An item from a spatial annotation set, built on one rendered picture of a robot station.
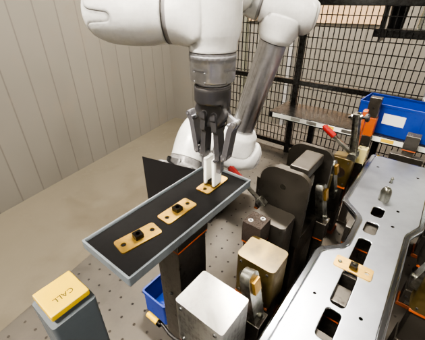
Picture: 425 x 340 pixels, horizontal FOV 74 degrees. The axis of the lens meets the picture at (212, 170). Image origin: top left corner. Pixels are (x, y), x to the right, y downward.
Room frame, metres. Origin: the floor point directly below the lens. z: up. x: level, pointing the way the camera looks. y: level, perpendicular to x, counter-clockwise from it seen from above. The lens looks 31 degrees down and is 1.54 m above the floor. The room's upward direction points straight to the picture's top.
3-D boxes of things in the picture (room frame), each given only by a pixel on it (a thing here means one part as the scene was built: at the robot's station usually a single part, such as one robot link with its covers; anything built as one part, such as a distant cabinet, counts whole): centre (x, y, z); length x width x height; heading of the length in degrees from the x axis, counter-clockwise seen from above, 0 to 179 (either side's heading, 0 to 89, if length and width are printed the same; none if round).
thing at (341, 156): (0.93, -0.48, 0.87); 0.10 x 0.07 x 0.35; 52
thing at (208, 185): (0.57, 0.00, 1.17); 0.08 x 0.04 x 0.01; 144
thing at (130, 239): (0.39, 0.14, 1.17); 0.08 x 0.04 x 0.01; 132
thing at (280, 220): (0.56, -0.14, 0.89); 0.12 x 0.07 x 0.38; 52
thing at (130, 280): (0.48, 0.07, 1.16); 0.37 x 0.14 x 0.02; 142
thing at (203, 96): (0.57, 0.00, 1.36); 0.08 x 0.07 x 0.09; 54
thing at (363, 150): (0.96, -0.57, 0.88); 0.04 x 0.04 x 0.37; 52
